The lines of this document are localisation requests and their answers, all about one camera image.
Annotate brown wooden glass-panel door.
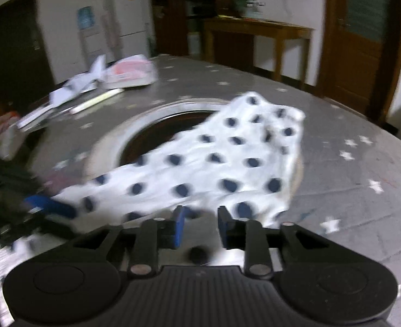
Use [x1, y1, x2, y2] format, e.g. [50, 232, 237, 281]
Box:
[314, 0, 401, 126]

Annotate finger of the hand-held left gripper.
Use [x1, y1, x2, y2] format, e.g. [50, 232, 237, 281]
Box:
[25, 194, 78, 220]

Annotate white pen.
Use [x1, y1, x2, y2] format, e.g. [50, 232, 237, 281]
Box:
[69, 88, 124, 114]

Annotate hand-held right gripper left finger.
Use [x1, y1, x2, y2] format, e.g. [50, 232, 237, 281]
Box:
[64, 206, 186, 276]

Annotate wooden side table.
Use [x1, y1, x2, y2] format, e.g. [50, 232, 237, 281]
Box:
[202, 16, 315, 89]

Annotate large glass jar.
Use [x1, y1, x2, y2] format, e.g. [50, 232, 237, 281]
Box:
[246, 0, 265, 18]

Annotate white polka dot pants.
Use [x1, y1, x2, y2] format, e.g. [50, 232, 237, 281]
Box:
[0, 91, 306, 327]

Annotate dark wooden door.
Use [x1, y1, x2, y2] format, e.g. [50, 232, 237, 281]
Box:
[0, 0, 56, 106]

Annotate white water dispenser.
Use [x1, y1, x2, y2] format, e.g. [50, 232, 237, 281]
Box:
[77, 6, 107, 65]

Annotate pink white tissue pack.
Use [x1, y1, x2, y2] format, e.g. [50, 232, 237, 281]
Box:
[103, 54, 158, 89]

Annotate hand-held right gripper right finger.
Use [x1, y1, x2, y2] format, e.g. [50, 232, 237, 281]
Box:
[218, 206, 337, 277]

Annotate white refrigerator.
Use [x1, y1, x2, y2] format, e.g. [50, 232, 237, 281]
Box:
[110, 0, 155, 58]

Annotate grey star-print tablecloth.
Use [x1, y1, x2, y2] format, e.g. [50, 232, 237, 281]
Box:
[0, 53, 401, 327]

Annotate dark wooden shelf cabinet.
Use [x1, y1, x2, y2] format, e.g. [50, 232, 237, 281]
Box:
[149, 0, 255, 58]

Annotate white booklet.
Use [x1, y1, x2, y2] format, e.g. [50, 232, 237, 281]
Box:
[17, 104, 56, 132]

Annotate loose white papers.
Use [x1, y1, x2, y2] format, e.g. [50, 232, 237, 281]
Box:
[49, 55, 107, 106]

